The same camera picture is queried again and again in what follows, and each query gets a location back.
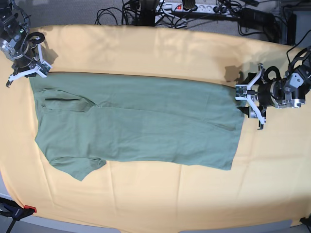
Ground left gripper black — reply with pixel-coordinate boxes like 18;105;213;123
238;72;277;118

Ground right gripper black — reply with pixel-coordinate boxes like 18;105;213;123
12;48;39;73

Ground green T-shirt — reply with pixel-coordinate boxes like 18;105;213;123
30;73;244;181

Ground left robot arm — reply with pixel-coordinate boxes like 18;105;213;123
235;47;311;124

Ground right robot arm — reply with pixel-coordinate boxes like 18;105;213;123
0;0;38;75

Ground black power adapter brick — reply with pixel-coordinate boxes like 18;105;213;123
240;8;275;28

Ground black box on floor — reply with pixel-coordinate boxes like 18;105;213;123
286;13;297;46

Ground yellow table cloth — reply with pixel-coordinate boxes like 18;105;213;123
0;25;311;233

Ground white power strip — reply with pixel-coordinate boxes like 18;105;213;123
158;1;233;17

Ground black clamp at right corner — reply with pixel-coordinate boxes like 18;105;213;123
300;215;311;227

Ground blue clamp with red pad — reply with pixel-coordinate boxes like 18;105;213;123
0;197;37;233

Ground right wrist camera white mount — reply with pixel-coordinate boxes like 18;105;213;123
3;33;52;87

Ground tangled black cables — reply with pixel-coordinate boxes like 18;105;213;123
94;0;285;44

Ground black central stand post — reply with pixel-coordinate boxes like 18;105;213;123
139;0;158;27

